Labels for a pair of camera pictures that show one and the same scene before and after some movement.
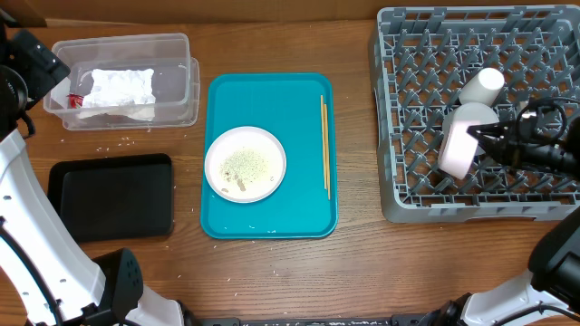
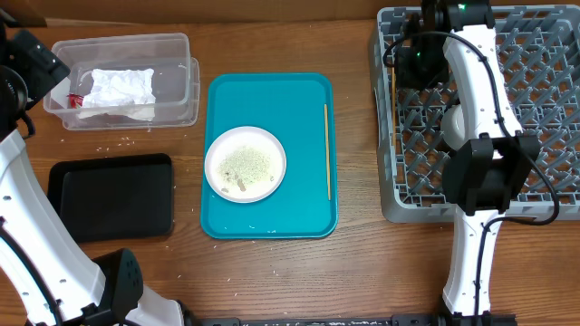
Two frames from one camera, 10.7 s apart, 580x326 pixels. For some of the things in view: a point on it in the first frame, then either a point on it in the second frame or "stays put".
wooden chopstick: x=323 y=143 -> x=393 y=107
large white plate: x=245 y=164 stays put
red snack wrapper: x=74 y=100 stays put
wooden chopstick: x=326 y=149 stays put
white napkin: x=126 y=92 stays put
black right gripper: x=500 y=149 -> x=406 y=80
